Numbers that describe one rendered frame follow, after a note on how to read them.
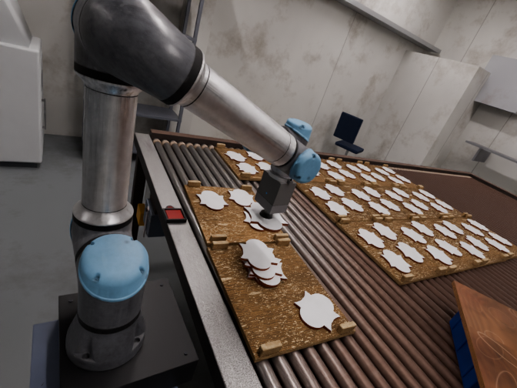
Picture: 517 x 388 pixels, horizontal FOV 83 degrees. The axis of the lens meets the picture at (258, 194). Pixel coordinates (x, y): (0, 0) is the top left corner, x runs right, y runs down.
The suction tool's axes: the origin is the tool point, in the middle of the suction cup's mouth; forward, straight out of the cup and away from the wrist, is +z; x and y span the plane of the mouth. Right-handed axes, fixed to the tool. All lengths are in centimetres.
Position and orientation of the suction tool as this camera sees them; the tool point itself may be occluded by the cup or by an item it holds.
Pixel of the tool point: (265, 218)
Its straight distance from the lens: 93.3
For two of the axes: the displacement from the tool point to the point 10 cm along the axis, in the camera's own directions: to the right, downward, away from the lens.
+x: -7.8, 0.4, -6.2
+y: -5.5, -5.2, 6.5
